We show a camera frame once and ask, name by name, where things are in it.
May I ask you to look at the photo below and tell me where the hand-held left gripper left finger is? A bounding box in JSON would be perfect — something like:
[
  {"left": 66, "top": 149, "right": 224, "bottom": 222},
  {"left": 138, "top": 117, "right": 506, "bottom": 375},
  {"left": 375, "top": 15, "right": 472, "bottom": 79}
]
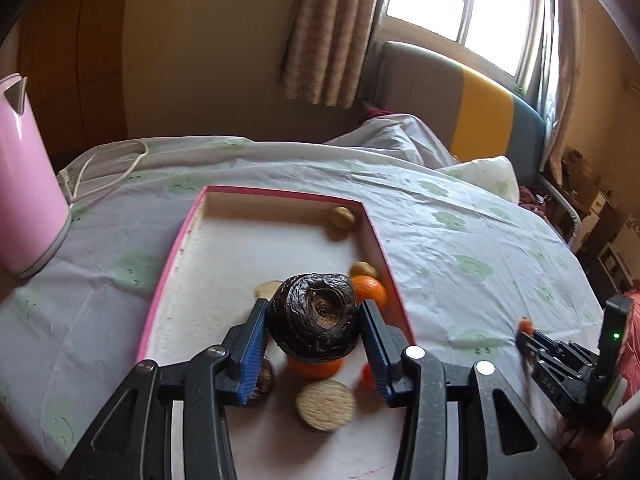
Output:
[{"left": 60, "top": 298, "right": 272, "bottom": 480}]

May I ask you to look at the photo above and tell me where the person's right forearm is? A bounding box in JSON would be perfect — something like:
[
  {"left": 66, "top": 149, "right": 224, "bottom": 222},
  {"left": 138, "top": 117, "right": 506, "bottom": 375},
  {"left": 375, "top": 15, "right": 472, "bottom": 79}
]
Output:
[{"left": 565, "top": 412, "right": 632, "bottom": 480}]

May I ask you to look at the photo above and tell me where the window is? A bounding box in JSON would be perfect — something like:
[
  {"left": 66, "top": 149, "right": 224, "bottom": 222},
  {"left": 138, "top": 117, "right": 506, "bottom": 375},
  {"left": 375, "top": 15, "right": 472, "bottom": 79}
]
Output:
[{"left": 382, "top": 0, "right": 547, "bottom": 92}]

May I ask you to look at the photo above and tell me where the sheer patterned curtain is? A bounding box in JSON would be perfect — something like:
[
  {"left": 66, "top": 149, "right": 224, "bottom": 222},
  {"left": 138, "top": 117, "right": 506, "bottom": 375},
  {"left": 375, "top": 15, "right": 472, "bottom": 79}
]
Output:
[{"left": 537, "top": 0, "right": 587, "bottom": 172}]

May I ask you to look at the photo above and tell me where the dark brown water chestnut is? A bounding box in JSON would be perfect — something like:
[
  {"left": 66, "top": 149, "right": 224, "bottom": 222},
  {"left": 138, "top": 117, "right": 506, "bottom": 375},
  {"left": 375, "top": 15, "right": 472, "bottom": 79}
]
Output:
[{"left": 247, "top": 356, "right": 275, "bottom": 401}]

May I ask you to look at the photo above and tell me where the pink-rimmed shallow box tray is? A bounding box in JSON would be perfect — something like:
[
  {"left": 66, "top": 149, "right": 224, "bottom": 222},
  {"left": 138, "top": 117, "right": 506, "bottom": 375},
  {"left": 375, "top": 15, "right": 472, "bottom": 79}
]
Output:
[{"left": 136, "top": 185, "right": 417, "bottom": 480}]

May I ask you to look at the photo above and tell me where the stack of cardboard boxes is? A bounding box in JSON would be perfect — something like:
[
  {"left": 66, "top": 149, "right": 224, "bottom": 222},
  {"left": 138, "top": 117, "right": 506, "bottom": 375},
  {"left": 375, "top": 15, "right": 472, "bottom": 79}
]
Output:
[{"left": 560, "top": 147, "right": 640, "bottom": 286}]

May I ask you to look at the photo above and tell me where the beige round cracker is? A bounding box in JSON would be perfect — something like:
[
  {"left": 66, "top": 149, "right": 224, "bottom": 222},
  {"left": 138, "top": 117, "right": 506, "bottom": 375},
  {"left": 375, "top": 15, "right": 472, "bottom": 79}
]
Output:
[{"left": 253, "top": 280, "right": 285, "bottom": 302}]

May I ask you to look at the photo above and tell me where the tan round cut slice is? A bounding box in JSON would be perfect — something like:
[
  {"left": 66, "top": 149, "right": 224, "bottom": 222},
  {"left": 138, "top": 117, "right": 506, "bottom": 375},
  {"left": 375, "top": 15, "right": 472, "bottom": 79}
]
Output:
[{"left": 295, "top": 380, "right": 357, "bottom": 432}]

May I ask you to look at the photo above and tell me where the pink blanket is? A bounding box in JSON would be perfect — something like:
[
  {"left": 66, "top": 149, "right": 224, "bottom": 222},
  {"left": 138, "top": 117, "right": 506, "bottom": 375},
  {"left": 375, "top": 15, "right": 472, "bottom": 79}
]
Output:
[{"left": 625, "top": 287, "right": 640, "bottom": 343}]

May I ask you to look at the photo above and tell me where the beige patterned curtain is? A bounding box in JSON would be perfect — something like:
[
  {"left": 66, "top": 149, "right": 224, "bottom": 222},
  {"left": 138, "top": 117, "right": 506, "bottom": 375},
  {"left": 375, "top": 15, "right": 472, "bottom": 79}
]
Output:
[{"left": 279, "top": 0, "right": 389, "bottom": 110}]

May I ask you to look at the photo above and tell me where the grey metal bed rail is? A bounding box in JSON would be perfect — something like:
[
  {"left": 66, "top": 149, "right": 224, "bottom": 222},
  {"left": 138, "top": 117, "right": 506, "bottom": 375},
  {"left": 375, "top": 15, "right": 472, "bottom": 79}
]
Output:
[{"left": 537, "top": 170, "right": 584, "bottom": 249}]

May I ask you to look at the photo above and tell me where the wooden wardrobe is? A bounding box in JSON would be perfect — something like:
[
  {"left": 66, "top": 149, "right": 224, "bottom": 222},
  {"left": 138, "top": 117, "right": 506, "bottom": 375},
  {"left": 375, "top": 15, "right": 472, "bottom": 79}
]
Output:
[{"left": 15, "top": 0, "right": 132, "bottom": 161}]

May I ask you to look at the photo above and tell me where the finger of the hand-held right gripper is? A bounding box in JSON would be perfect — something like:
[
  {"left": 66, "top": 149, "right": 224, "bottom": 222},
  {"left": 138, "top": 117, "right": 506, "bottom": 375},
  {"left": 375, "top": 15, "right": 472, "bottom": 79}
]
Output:
[
  {"left": 531, "top": 331, "right": 568, "bottom": 358},
  {"left": 516, "top": 334, "right": 551, "bottom": 377}
]

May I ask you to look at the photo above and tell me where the white duvet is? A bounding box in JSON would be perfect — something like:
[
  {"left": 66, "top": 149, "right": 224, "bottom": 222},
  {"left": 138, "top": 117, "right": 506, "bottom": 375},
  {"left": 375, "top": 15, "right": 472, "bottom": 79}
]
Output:
[{"left": 325, "top": 114, "right": 459, "bottom": 170}]

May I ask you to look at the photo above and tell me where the white power cable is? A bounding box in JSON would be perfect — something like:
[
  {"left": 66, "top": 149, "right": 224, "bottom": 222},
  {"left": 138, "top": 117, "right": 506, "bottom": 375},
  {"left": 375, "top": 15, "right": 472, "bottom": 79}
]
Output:
[{"left": 65, "top": 140, "right": 150, "bottom": 202}]

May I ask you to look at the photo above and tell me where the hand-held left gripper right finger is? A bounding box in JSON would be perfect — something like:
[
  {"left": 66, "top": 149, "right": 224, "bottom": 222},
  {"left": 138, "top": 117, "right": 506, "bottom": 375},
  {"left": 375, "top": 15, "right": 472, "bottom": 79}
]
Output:
[{"left": 360, "top": 299, "right": 572, "bottom": 480}]

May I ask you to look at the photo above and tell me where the dark brown round fruit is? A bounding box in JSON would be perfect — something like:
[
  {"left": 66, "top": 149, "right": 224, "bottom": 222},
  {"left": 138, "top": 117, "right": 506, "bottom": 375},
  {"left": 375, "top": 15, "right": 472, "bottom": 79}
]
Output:
[{"left": 267, "top": 272, "right": 362, "bottom": 365}]

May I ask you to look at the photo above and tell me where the grey yellow blue headboard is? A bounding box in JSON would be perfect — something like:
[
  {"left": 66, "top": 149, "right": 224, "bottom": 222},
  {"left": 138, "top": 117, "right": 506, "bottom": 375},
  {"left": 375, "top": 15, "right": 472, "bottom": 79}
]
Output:
[{"left": 372, "top": 41, "right": 547, "bottom": 177}]

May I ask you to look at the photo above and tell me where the pink electric kettle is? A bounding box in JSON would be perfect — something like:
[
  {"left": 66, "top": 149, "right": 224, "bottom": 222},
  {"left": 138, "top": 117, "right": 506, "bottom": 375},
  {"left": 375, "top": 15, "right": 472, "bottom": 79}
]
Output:
[{"left": 0, "top": 74, "right": 72, "bottom": 280}]

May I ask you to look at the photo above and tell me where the white pillow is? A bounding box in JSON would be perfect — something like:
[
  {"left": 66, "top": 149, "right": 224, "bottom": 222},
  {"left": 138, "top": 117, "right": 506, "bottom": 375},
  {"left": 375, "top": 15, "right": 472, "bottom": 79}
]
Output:
[{"left": 442, "top": 156, "right": 521, "bottom": 204}]

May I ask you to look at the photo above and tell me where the small tangerine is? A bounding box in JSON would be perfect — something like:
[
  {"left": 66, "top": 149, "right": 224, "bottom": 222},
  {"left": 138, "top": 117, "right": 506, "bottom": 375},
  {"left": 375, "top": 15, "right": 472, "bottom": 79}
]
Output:
[{"left": 351, "top": 276, "right": 388, "bottom": 310}]

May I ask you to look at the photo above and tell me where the large orange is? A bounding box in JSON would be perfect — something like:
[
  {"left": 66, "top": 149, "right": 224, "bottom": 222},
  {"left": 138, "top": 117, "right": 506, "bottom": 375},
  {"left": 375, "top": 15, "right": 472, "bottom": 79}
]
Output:
[{"left": 286, "top": 354, "right": 347, "bottom": 380}]

